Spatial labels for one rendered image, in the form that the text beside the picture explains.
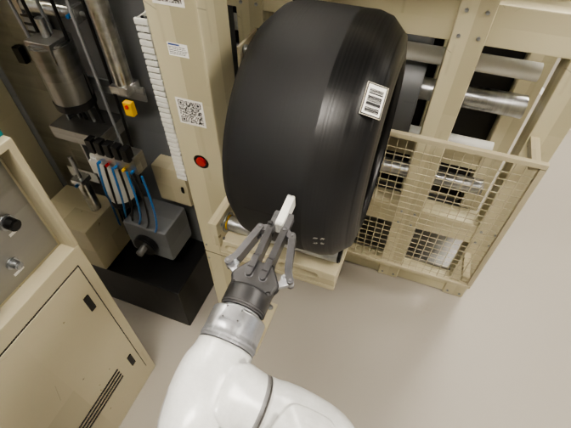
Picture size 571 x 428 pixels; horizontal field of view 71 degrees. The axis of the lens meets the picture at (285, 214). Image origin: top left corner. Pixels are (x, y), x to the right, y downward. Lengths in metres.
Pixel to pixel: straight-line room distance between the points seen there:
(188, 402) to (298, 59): 0.59
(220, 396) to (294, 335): 1.40
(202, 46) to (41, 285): 0.73
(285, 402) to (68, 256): 0.82
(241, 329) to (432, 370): 1.49
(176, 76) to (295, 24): 0.32
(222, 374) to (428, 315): 1.64
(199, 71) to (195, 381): 0.65
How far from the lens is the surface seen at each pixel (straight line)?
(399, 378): 1.97
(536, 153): 1.49
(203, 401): 0.60
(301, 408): 0.63
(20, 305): 1.22
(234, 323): 0.62
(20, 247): 1.20
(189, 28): 0.93
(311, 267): 1.13
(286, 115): 0.75
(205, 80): 0.97
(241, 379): 0.61
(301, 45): 0.81
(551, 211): 2.90
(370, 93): 0.75
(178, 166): 1.23
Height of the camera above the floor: 1.80
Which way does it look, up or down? 48 degrees down
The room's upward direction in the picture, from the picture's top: straight up
